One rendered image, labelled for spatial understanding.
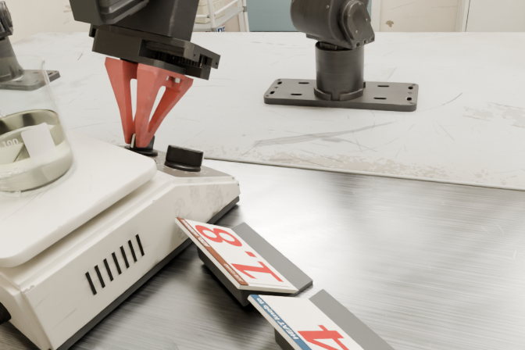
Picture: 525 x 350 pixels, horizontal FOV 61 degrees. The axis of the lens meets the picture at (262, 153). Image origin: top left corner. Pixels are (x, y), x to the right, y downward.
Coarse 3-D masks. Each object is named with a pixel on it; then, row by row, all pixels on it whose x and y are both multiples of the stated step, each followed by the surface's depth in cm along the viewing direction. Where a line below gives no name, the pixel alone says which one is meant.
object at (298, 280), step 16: (208, 224) 36; (240, 224) 38; (192, 240) 32; (240, 240) 36; (256, 240) 37; (208, 256) 30; (272, 256) 35; (224, 272) 29; (288, 272) 33; (240, 288) 28; (256, 288) 29; (272, 288) 30; (288, 288) 31; (304, 288) 32
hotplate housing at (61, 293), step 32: (160, 192) 33; (192, 192) 35; (224, 192) 39; (96, 224) 30; (128, 224) 31; (160, 224) 33; (64, 256) 28; (96, 256) 29; (128, 256) 31; (160, 256) 34; (0, 288) 27; (32, 288) 26; (64, 288) 28; (96, 288) 30; (128, 288) 33; (0, 320) 29; (32, 320) 27; (64, 320) 28; (96, 320) 31
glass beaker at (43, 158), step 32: (0, 64) 31; (32, 64) 31; (0, 96) 27; (32, 96) 28; (0, 128) 27; (32, 128) 28; (64, 128) 31; (0, 160) 28; (32, 160) 29; (64, 160) 31; (0, 192) 30; (32, 192) 30
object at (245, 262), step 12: (204, 228) 35; (216, 228) 36; (216, 240) 33; (228, 240) 35; (228, 252) 32; (240, 252) 33; (252, 252) 35; (240, 264) 31; (252, 264) 32; (264, 264) 33; (252, 276) 30; (264, 276) 31; (276, 276) 32
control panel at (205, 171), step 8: (160, 152) 45; (160, 160) 40; (160, 168) 37; (168, 168) 37; (208, 168) 42; (176, 176) 35; (184, 176) 36; (192, 176) 36; (200, 176) 37; (208, 176) 38; (216, 176) 39; (224, 176) 39
